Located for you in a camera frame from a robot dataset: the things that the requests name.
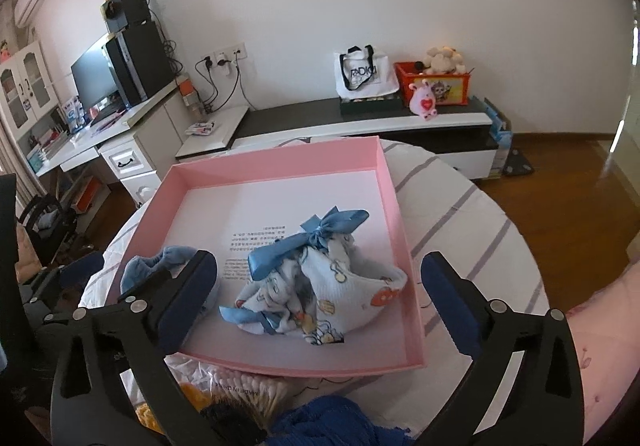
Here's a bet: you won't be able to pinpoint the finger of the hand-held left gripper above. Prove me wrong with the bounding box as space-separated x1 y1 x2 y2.
60 251 106 289

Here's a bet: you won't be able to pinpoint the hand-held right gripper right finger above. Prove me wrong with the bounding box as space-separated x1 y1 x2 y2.
415 252 586 446

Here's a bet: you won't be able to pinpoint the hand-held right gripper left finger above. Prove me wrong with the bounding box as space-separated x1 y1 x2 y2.
50 250 221 446

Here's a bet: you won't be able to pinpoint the yellow crochet baby hat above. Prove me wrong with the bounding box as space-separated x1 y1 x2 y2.
132 378 213 429

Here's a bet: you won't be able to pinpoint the navy crochet baby hat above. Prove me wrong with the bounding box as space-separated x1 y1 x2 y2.
200 403 268 446

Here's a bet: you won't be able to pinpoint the pink cardboard box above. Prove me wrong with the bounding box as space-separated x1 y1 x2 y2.
104 136 427 379

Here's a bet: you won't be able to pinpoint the light blue plush sock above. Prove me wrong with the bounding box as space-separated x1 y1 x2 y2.
122 246 198 301

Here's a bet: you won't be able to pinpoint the black office chair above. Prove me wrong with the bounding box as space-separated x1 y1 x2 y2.
17 193 79 267

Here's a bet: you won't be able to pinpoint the orange bin under desk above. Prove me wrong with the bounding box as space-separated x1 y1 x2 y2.
72 176 109 215

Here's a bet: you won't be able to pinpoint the bag of cotton swabs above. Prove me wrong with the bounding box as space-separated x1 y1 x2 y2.
200 361 297 427

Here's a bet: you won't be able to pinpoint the stack of books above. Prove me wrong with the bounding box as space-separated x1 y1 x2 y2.
27 125 69 173

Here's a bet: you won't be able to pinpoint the baby clothes bundle blue ribbon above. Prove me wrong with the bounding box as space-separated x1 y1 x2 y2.
219 207 410 347

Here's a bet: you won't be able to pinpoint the white desk with drawers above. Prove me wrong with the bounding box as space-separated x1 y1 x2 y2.
35 76 193 207

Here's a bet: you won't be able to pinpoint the blue and white box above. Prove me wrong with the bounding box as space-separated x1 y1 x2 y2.
60 96 86 135

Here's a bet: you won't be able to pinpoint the black floor scale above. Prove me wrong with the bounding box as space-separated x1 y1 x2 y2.
502 151 535 178

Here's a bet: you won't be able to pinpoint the pale pink floral bedsheet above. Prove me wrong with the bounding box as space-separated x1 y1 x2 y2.
565 260 640 443

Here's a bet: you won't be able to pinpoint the blue knit cloth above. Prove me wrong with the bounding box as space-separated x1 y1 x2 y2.
267 393 421 446

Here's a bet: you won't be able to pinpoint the white side cabinet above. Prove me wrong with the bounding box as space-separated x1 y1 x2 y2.
175 104 251 163

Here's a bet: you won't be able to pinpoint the black and white TV stand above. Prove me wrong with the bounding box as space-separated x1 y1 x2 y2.
234 94 501 181

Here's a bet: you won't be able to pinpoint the stack of blue boxes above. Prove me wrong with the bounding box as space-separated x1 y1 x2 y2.
472 96 514 147

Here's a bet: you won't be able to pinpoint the black computer monitor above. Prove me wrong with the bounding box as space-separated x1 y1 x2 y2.
70 33 124 115

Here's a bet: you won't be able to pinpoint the white glass-door cabinet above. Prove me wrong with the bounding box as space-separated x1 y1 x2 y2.
0 40 52 133

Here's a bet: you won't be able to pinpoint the pink heart plush toy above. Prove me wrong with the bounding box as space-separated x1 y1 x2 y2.
409 80 440 118

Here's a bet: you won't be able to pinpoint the black computer tower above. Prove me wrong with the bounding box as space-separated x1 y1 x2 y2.
102 20 174 109

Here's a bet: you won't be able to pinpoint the red toy crate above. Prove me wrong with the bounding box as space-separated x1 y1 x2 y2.
394 60 474 108

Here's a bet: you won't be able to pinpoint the beige plush toy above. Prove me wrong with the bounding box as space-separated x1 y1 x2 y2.
417 46 469 75

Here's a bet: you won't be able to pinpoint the white tote bag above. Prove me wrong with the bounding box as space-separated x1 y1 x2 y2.
334 44 401 100

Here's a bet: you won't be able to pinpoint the black speaker box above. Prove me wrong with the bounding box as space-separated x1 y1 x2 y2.
101 0 152 34

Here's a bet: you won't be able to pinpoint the black power cables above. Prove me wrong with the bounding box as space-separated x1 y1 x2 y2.
194 56 252 115

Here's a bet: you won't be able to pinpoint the white wall outlet strip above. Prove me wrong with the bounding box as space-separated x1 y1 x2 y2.
200 42 249 76

